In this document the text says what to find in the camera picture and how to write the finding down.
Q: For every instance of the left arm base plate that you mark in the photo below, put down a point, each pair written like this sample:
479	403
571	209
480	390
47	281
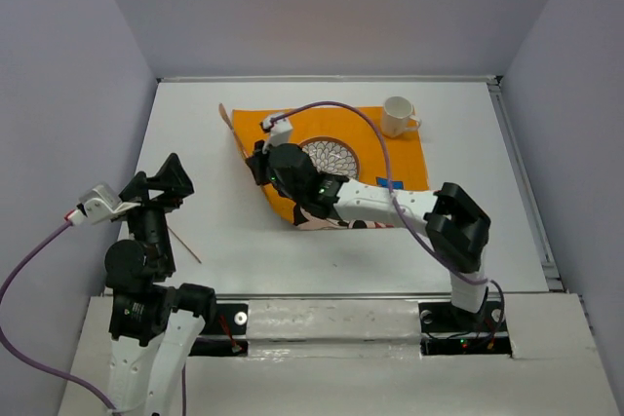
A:
226	335

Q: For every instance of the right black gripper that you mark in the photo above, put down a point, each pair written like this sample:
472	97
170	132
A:
258	160

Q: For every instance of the orange Mickey Mouse placemat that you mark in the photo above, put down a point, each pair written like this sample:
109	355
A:
405	152

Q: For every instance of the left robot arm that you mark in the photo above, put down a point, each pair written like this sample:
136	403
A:
153	326

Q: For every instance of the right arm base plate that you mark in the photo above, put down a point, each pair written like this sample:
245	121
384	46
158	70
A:
448	331

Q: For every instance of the beige ceramic mug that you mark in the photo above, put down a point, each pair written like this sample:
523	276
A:
398	117

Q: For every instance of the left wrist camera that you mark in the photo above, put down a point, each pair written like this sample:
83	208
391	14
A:
97	205

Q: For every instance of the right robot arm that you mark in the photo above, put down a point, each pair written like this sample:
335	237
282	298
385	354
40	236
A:
447	223

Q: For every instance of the floral patterned plate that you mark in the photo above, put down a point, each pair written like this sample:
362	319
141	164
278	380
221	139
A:
332	155

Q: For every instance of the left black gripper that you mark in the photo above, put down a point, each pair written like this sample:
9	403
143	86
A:
173	177

